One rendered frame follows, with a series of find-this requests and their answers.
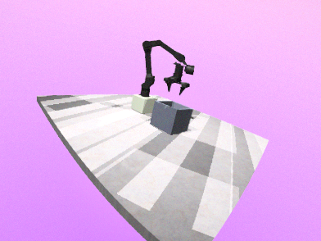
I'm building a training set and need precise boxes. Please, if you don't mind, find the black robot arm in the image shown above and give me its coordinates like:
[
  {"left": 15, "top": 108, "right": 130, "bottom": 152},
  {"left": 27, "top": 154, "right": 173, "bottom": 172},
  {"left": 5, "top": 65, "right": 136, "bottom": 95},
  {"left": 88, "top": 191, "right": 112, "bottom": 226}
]
[{"left": 139, "top": 40, "right": 195, "bottom": 97}]

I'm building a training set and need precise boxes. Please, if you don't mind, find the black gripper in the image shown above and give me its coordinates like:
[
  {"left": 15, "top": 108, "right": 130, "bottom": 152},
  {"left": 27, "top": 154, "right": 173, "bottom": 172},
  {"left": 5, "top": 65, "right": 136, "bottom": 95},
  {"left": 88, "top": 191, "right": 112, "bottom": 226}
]
[{"left": 163, "top": 71, "right": 190, "bottom": 96}]

